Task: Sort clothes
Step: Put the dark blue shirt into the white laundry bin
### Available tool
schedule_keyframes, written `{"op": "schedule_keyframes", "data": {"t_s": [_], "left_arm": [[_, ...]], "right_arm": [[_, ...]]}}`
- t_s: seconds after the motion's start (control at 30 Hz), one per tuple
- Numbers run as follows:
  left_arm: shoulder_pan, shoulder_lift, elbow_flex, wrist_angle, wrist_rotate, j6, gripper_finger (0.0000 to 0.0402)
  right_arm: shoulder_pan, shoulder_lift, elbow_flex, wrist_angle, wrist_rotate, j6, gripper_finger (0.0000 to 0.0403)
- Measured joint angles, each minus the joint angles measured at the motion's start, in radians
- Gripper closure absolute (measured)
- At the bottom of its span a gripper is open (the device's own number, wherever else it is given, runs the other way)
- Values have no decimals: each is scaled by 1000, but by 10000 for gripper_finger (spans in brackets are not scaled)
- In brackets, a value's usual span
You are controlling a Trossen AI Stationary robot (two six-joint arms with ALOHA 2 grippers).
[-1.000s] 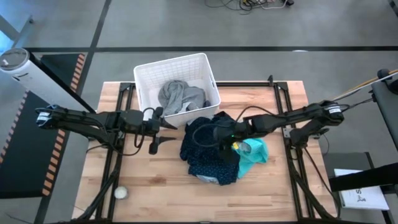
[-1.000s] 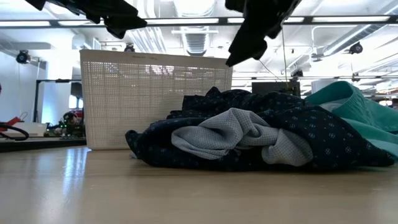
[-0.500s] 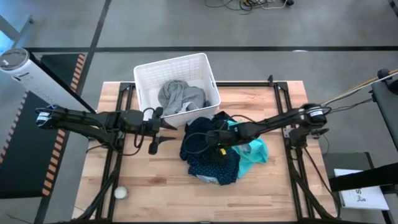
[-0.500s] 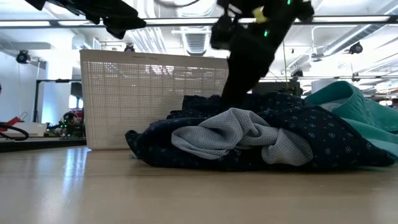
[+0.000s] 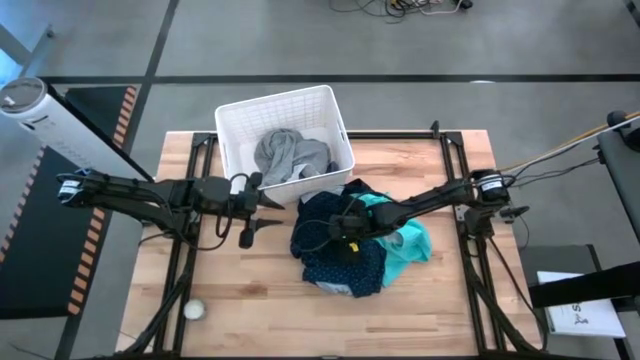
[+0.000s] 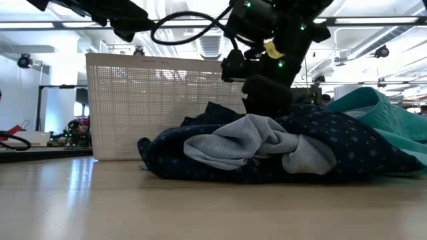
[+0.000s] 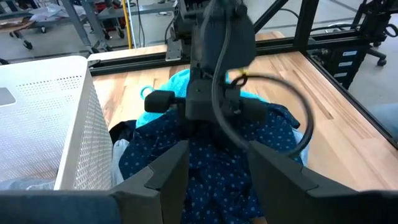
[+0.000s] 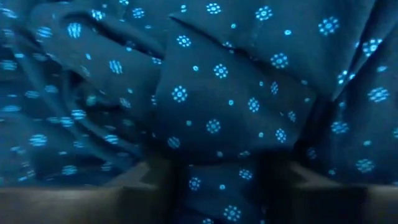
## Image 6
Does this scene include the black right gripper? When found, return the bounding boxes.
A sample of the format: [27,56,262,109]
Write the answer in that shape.
[241,16,315,119]

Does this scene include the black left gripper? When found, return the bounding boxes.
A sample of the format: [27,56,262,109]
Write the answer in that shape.
[26,0,157,43]

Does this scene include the light grey waffle garment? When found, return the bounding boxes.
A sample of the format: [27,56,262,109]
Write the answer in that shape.
[183,113,338,175]

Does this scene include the white perforated plastic basket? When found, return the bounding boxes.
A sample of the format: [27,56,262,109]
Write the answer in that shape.
[85,52,248,161]

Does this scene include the navy patterned garment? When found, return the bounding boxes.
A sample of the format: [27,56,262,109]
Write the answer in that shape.
[137,101,424,185]

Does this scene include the teal garment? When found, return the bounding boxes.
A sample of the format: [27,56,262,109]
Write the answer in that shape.
[324,86,427,167]

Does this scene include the ceiling air vent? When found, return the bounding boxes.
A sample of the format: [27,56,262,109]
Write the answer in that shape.
[199,35,222,61]

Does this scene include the seated person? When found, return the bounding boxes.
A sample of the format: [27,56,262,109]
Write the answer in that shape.
[65,119,90,147]

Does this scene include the black upright stand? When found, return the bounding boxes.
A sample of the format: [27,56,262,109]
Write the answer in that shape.
[35,84,88,133]

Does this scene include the white box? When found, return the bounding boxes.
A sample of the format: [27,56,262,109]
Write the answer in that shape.
[11,130,51,147]

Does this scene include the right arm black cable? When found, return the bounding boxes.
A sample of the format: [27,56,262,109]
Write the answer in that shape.
[149,0,240,47]

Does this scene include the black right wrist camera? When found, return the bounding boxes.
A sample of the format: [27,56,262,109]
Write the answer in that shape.
[221,49,250,83]

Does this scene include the overhead metal rail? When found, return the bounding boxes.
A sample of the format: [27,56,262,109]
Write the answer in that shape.
[0,16,427,31]

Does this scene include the black looped cable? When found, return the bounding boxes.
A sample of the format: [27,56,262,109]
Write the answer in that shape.
[0,130,32,152]

